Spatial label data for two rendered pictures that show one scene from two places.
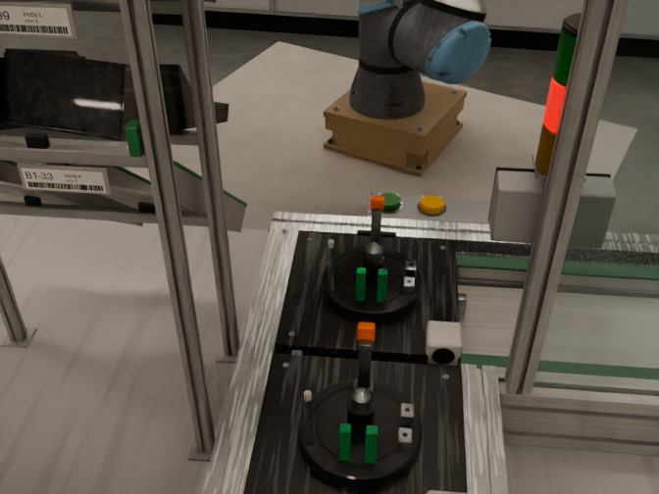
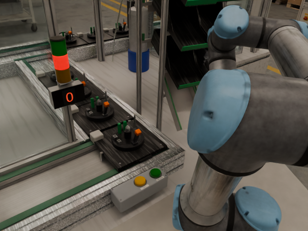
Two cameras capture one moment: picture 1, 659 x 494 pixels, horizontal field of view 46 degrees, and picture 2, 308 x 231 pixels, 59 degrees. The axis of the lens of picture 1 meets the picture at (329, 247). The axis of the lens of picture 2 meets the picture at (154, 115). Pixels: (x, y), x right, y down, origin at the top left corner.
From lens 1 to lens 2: 1.66 m
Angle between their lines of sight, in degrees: 97
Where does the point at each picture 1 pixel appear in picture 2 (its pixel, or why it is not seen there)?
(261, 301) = (152, 127)
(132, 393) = (166, 122)
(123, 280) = not seen: hidden behind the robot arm
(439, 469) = (79, 116)
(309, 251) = (156, 141)
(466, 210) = (126, 188)
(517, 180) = (75, 82)
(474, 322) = (97, 163)
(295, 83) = not seen: outside the picture
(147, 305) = not seen: hidden behind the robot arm
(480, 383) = (82, 138)
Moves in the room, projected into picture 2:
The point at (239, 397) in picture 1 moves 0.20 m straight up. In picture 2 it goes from (131, 110) to (130, 74)
